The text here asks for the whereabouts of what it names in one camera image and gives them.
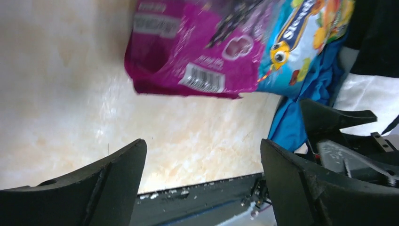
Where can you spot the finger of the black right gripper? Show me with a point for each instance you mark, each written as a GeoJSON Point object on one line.
{"type": "Point", "coordinates": [322, 122]}

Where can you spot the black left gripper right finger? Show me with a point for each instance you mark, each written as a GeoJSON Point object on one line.
{"type": "Point", "coordinates": [304, 193]}

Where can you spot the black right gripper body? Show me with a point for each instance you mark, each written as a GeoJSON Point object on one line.
{"type": "Point", "coordinates": [373, 158]}

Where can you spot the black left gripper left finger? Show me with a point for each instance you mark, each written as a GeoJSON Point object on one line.
{"type": "Point", "coordinates": [102, 193]}

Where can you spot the blue Skittles candy bag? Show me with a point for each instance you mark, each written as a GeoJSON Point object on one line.
{"type": "Point", "coordinates": [303, 28]}

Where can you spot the purple grape candy bag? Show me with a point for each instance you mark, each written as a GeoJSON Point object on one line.
{"type": "Point", "coordinates": [198, 47]}

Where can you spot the blue cloth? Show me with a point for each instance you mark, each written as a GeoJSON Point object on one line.
{"type": "Point", "coordinates": [319, 91]}

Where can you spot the black white checkered pillow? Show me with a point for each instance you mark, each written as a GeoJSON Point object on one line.
{"type": "Point", "coordinates": [370, 57]}

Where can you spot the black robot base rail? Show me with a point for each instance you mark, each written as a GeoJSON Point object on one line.
{"type": "Point", "coordinates": [205, 204]}

